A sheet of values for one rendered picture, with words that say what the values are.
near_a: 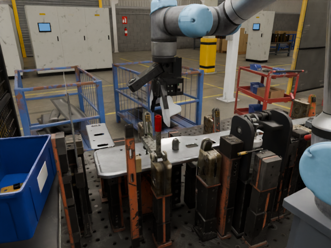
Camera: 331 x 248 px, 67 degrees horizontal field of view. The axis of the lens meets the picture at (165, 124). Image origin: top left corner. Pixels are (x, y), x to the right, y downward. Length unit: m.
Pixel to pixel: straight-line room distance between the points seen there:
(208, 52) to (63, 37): 4.53
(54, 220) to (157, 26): 0.57
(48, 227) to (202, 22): 0.61
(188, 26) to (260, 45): 10.87
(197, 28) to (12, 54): 8.10
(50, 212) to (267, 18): 11.14
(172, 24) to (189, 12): 0.06
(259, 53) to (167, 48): 10.83
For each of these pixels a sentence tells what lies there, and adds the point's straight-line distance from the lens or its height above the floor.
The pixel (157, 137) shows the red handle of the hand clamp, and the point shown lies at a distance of 0.83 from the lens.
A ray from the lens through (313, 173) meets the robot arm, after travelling 0.48.
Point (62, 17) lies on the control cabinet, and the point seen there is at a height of 1.70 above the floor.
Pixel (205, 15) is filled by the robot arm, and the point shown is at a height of 1.50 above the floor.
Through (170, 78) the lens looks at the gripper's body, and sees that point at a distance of 0.76.
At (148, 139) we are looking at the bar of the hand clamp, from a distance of 0.97.
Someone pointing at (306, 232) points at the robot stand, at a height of 1.05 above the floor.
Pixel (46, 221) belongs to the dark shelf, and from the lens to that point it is 0.73.
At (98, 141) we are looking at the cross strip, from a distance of 1.16.
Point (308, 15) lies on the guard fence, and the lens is 5.82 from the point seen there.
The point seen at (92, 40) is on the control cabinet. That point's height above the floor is 1.02.
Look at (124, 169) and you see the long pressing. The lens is 0.93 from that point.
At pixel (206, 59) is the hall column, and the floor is 0.47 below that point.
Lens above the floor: 1.48
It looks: 22 degrees down
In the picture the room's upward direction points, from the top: straight up
